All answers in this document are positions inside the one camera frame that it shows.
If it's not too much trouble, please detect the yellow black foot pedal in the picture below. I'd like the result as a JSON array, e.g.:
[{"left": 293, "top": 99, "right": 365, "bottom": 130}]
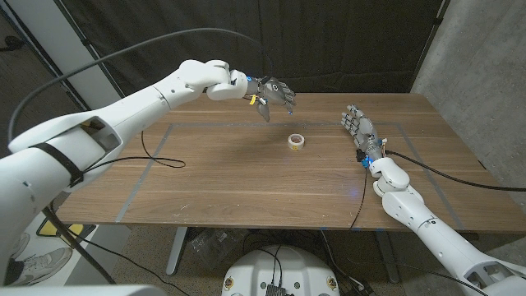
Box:
[
  {"left": 35, "top": 217, "right": 62, "bottom": 238},
  {"left": 67, "top": 224, "right": 98, "bottom": 238}
]

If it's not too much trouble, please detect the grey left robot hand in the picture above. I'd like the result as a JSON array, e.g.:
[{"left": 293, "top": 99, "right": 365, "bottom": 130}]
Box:
[{"left": 246, "top": 76, "right": 297, "bottom": 123}]

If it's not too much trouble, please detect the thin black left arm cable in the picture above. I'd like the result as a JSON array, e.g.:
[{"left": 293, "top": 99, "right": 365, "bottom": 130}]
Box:
[{"left": 61, "top": 130, "right": 187, "bottom": 296}]

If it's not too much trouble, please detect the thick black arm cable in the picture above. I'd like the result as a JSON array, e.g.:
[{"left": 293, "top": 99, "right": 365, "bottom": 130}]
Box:
[
  {"left": 384, "top": 150, "right": 526, "bottom": 193},
  {"left": 7, "top": 27, "right": 275, "bottom": 285}
]

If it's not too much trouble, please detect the grey table leg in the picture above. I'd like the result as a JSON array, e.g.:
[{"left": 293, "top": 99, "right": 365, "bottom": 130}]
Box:
[{"left": 374, "top": 230, "right": 402, "bottom": 284}]

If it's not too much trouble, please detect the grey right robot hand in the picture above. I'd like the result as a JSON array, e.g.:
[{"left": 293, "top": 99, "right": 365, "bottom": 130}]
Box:
[{"left": 340, "top": 104, "right": 388, "bottom": 160}]

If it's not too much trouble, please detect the black floor cable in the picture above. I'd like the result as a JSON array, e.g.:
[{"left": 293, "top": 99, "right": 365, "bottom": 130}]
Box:
[{"left": 319, "top": 229, "right": 365, "bottom": 291}]

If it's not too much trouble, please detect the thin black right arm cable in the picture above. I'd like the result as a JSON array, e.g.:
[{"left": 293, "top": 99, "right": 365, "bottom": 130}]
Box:
[{"left": 348, "top": 167, "right": 369, "bottom": 231}]

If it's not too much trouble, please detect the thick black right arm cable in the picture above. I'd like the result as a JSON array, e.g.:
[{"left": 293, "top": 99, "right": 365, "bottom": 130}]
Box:
[{"left": 384, "top": 150, "right": 526, "bottom": 193}]

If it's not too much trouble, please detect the white table leg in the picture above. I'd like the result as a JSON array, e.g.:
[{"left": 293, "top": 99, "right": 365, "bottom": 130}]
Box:
[{"left": 166, "top": 227, "right": 190, "bottom": 275}]

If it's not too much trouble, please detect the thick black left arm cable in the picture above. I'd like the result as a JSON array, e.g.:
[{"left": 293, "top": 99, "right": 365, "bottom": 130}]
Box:
[{"left": 7, "top": 27, "right": 275, "bottom": 285}]

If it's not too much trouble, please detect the clear plastic bag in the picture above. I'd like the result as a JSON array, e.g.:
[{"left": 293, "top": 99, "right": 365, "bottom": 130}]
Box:
[{"left": 187, "top": 228, "right": 247, "bottom": 268}]

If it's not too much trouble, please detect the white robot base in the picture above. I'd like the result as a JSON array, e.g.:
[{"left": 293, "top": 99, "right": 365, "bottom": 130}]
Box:
[{"left": 220, "top": 245, "right": 341, "bottom": 296}]

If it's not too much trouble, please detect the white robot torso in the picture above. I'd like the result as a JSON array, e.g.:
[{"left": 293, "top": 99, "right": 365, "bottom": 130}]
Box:
[{"left": 0, "top": 284, "right": 168, "bottom": 296}]

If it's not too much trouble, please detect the grey sneaker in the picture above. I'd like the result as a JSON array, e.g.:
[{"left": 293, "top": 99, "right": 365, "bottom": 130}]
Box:
[
  {"left": 7, "top": 232, "right": 30, "bottom": 260},
  {"left": 3, "top": 246, "right": 74, "bottom": 287}
]

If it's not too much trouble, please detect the black backdrop curtain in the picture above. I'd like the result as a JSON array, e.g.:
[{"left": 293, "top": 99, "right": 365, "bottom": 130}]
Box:
[{"left": 53, "top": 0, "right": 451, "bottom": 112}]

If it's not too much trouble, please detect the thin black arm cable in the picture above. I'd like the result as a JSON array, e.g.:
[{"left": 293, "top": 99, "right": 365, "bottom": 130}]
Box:
[
  {"left": 348, "top": 167, "right": 369, "bottom": 231},
  {"left": 61, "top": 130, "right": 187, "bottom": 296}
]

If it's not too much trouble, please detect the black backdrop stand pole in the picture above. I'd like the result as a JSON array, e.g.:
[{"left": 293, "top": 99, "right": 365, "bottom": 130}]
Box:
[
  {"left": 409, "top": 0, "right": 450, "bottom": 94},
  {"left": 54, "top": 0, "right": 127, "bottom": 99}
]

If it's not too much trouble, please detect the white sticker roll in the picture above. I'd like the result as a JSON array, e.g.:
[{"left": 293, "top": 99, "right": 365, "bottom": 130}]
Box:
[{"left": 287, "top": 133, "right": 306, "bottom": 151}]

